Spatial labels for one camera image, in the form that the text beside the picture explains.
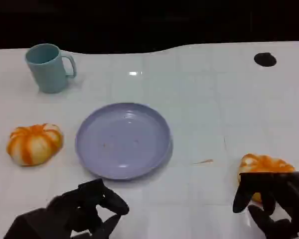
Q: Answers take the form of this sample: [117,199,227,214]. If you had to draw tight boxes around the squashed orange white bread roll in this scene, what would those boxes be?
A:
[238,153,296,203]

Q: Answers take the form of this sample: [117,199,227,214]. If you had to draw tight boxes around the black round table grommet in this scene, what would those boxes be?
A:
[254,52,277,67]

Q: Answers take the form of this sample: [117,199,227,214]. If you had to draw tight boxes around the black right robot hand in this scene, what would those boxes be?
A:
[232,171,299,239]

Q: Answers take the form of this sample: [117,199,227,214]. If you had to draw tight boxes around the round orange white bread roll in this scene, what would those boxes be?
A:
[6,123,64,167]

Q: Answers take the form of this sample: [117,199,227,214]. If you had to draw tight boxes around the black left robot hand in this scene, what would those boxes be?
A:
[3,178,130,239]

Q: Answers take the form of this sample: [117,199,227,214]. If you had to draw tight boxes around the lilac plate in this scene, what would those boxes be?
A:
[75,103,174,181]

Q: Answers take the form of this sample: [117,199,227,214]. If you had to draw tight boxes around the pale green mug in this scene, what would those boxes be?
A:
[24,43,77,94]

